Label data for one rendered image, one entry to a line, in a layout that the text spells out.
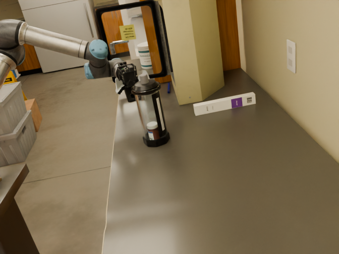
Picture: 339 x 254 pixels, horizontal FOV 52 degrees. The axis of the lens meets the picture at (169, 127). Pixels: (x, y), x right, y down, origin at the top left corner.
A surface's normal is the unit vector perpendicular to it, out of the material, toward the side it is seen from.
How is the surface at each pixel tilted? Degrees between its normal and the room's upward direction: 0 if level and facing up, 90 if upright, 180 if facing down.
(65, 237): 0
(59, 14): 90
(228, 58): 90
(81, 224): 0
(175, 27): 90
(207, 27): 90
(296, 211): 0
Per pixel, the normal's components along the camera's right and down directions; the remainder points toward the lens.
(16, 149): 0.13, 0.51
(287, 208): -0.16, -0.89
